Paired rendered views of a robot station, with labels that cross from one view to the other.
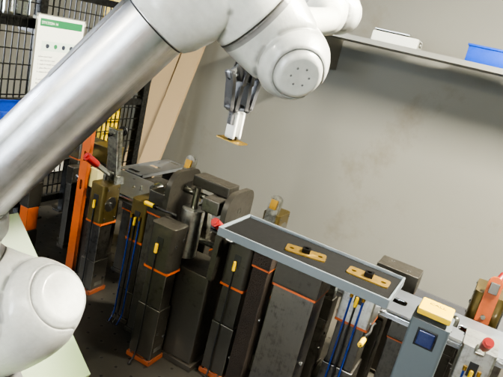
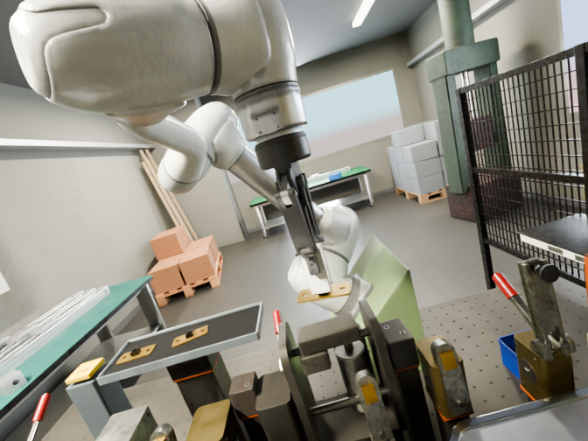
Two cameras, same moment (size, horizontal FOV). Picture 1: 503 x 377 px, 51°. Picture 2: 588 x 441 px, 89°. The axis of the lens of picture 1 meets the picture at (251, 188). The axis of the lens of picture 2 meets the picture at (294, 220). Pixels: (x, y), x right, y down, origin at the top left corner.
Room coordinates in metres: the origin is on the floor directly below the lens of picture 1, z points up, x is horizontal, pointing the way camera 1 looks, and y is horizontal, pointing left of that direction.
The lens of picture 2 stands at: (1.72, -0.10, 1.51)
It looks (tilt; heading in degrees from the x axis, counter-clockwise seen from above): 13 degrees down; 157
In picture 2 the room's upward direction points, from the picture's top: 17 degrees counter-clockwise
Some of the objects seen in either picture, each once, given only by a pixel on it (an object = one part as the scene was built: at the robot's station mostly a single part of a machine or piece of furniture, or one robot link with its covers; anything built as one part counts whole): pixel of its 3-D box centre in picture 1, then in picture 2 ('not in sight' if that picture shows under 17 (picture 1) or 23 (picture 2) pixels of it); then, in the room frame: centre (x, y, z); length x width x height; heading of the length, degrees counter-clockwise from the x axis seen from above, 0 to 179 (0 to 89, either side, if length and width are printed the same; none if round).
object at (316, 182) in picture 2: not in sight; (311, 199); (-3.68, 2.68, 0.43); 2.43 x 0.95 x 0.87; 64
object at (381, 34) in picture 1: (397, 40); not in sight; (3.56, -0.69, 1.73); 0.32 x 0.31 x 0.08; 64
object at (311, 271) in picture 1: (309, 255); (187, 339); (0.99, -0.15, 1.16); 0.37 x 0.14 x 0.02; 65
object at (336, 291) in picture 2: (232, 138); (323, 290); (1.33, 0.08, 1.29); 0.08 x 0.04 x 0.01; 53
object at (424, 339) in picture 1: (425, 339); not in sight; (0.85, -0.37, 1.11); 0.03 x 0.01 x 0.03; 65
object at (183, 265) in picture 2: not in sight; (185, 256); (-3.22, 0.01, 0.41); 1.43 x 1.09 x 0.83; 154
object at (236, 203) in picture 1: (193, 267); (355, 421); (1.25, 0.10, 0.94); 0.18 x 0.13 x 0.49; 65
